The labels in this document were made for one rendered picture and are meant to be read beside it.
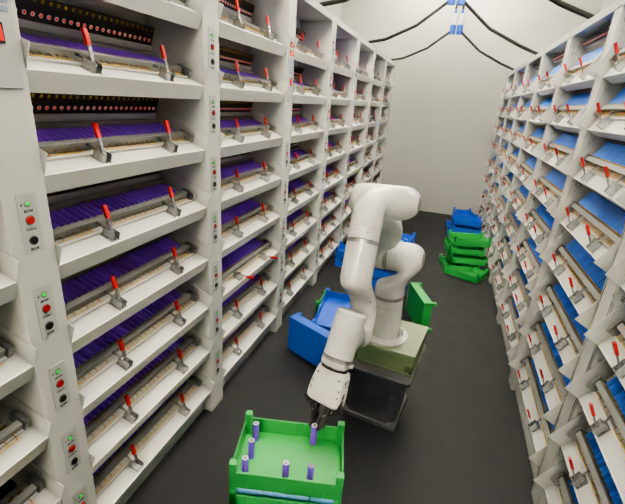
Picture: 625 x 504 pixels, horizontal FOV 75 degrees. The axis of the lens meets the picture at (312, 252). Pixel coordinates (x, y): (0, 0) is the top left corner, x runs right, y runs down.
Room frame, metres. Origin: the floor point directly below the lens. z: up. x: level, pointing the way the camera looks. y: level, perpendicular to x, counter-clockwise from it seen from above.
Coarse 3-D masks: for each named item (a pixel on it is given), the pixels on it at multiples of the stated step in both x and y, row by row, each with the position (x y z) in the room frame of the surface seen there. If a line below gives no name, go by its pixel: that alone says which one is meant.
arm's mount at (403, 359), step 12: (408, 324) 1.62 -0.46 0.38; (408, 336) 1.51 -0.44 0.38; (420, 336) 1.52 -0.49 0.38; (372, 348) 1.43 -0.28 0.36; (384, 348) 1.41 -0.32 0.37; (396, 348) 1.42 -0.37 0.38; (408, 348) 1.42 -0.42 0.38; (420, 348) 1.48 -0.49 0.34; (360, 360) 1.45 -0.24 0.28; (372, 360) 1.43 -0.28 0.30; (384, 360) 1.41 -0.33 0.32; (396, 360) 1.39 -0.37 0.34; (408, 360) 1.37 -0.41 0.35; (396, 372) 1.38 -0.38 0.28; (408, 372) 1.38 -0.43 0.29
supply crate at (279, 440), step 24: (264, 432) 0.98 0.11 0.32; (288, 432) 0.98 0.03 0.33; (336, 432) 0.97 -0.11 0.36; (240, 456) 0.88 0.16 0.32; (264, 456) 0.89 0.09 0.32; (288, 456) 0.90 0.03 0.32; (312, 456) 0.90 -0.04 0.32; (336, 456) 0.91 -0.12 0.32; (240, 480) 0.79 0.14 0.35; (264, 480) 0.78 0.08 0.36; (288, 480) 0.78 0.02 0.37; (336, 480) 0.77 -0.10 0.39
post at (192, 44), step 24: (216, 0) 1.48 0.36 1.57; (168, 24) 1.44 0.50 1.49; (216, 24) 1.47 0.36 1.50; (168, 48) 1.44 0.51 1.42; (192, 48) 1.41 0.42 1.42; (216, 48) 1.47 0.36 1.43; (216, 72) 1.47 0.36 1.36; (216, 96) 1.47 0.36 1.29; (192, 120) 1.41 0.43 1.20; (216, 120) 1.47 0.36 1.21; (216, 144) 1.46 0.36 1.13; (192, 168) 1.42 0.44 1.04; (216, 192) 1.46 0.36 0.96; (216, 336) 1.44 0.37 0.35; (216, 384) 1.44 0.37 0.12
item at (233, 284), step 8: (264, 240) 2.07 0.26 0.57; (272, 240) 2.08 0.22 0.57; (272, 248) 2.07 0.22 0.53; (256, 264) 1.84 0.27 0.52; (264, 264) 1.90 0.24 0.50; (248, 272) 1.75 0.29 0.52; (256, 272) 1.83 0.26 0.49; (232, 280) 1.63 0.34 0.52; (240, 280) 1.66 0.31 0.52; (248, 280) 1.75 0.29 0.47; (224, 288) 1.49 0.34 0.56; (232, 288) 1.57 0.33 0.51; (224, 296) 1.52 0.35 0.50
